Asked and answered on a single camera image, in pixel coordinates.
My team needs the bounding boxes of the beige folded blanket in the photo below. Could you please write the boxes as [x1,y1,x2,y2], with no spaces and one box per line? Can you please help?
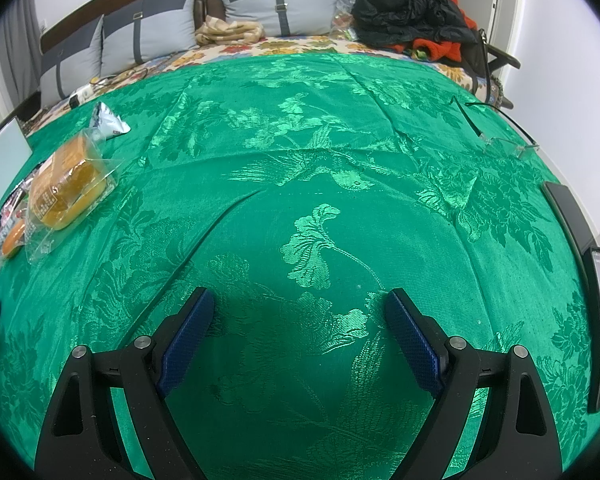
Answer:
[195,15,267,46]

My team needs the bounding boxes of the rimless eyeglasses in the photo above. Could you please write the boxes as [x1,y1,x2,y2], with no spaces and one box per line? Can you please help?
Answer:
[452,96,540,159]

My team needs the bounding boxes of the black and red backpack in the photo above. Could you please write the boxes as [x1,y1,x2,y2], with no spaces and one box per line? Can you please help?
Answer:
[352,0,481,52]

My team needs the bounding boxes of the dark sausage packet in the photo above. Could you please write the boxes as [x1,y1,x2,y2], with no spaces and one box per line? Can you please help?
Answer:
[0,160,48,297]

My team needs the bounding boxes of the green floral satin blanket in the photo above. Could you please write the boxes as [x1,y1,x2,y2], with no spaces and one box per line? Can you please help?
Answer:
[0,52,600,480]

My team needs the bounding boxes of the clear bread packet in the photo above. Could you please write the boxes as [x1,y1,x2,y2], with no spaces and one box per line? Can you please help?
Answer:
[25,129,126,266]

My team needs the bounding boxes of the white charger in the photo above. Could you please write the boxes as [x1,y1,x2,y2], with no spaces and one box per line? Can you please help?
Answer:
[69,85,99,109]

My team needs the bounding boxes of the floral bed sheet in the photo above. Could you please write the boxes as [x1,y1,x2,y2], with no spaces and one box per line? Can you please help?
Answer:
[25,34,481,126]

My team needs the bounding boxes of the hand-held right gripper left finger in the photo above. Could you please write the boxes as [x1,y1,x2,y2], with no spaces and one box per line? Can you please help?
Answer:
[34,286,217,480]

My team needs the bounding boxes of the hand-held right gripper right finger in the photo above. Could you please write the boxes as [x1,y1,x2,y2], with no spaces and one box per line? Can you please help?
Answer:
[384,288,563,480]

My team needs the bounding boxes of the silver snack packet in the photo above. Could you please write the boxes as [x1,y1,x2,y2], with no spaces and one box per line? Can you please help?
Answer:
[87,101,131,141]

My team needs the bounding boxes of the orange sausage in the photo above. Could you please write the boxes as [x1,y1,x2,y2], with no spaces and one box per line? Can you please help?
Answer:
[2,224,27,259]

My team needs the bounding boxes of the white board panel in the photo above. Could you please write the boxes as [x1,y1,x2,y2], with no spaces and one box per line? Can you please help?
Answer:
[0,117,34,222]

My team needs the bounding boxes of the dark chair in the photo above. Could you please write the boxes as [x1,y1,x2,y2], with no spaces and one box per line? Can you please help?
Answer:
[472,29,522,111]

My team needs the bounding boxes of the black tablet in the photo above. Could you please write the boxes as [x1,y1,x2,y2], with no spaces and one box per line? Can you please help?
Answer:
[541,181,597,252]

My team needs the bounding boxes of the grey curtain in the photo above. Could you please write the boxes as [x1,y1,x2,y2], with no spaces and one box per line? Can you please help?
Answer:
[0,0,43,116]

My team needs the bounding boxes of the red fleece garment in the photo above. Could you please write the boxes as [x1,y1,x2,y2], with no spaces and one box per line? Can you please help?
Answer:
[409,0,479,64]

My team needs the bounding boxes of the clear plastic bag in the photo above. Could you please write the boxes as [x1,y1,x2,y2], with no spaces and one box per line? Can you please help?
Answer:
[330,10,359,41]

